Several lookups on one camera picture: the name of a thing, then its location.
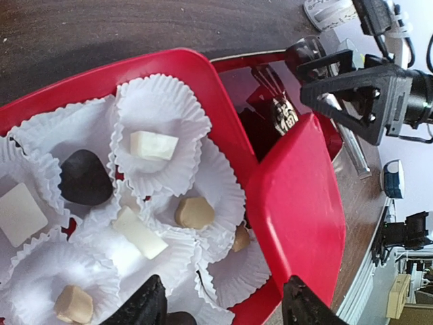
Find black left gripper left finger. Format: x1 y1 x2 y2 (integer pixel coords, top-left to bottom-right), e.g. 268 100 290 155
104 274 167 325

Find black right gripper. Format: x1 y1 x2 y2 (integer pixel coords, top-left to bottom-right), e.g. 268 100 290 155
296 49 432 146

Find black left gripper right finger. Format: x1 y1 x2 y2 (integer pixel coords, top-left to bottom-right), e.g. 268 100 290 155
282 275 348 325

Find dark heart chocolate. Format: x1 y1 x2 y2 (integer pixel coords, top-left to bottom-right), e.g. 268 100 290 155
165 311 197 325

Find tan ridged chocolate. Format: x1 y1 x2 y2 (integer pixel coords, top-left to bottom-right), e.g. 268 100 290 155
54 285 93 324

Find white rectangular chocolate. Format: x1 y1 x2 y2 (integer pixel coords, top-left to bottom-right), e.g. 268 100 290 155
112 206 168 259

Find tan flower chocolate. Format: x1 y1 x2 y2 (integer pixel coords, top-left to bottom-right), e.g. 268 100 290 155
175 197 215 230

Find red tin lid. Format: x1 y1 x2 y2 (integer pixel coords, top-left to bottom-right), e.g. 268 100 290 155
246 113 346 305

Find dark brown chocolate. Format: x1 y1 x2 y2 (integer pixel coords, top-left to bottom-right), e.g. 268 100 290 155
58 149 113 206

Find white square chocolate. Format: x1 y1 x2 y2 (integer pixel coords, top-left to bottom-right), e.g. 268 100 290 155
1 183 48 248

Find white cube chocolate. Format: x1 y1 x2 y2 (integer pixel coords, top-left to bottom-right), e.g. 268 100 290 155
130 131 179 160

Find red tin box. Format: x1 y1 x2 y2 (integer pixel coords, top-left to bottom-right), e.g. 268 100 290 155
1 49 279 324

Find cardboard box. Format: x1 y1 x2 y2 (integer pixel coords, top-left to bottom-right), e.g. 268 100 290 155
386 274 411 319

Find dark red lacquer tray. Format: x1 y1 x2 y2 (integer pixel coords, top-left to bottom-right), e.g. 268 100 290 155
210 49 346 163

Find white paper liners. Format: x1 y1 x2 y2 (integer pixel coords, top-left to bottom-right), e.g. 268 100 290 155
1 74 271 324

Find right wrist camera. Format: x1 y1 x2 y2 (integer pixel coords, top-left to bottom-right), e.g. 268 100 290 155
351 0 415 68

